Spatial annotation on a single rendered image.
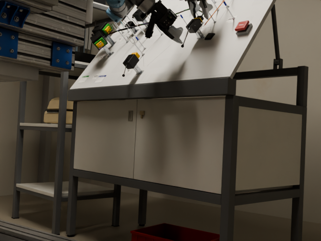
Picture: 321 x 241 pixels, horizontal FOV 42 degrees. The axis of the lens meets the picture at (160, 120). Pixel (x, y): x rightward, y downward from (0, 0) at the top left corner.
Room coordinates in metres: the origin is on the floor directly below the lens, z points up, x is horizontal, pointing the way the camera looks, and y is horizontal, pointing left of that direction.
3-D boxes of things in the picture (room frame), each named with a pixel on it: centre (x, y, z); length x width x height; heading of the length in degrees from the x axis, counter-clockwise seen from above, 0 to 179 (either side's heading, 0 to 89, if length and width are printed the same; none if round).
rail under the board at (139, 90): (2.09, 0.13, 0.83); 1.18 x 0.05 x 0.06; 43
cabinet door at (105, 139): (2.30, 0.30, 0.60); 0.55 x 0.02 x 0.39; 43
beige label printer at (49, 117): (2.79, 0.58, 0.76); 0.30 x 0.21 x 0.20; 137
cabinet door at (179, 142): (1.90, -0.07, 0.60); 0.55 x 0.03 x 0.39; 43
